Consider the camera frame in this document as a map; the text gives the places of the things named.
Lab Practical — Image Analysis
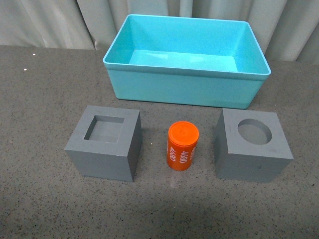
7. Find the orange cylinder with white numbers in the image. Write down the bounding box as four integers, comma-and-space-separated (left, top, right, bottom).
166, 121, 199, 171

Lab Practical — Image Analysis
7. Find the gray cube with square hole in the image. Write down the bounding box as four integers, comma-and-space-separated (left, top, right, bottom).
65, 106, 142, 182

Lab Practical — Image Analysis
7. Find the gray cube with round hole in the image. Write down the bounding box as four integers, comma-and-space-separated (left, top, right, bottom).
213, 109, 294, 183

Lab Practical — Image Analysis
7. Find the light blue plastic box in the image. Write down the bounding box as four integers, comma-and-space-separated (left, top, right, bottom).
103, 14, 271, 109

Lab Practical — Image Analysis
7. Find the white pleated curtain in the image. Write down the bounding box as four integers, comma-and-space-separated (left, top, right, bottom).
0, 0, 319, 64

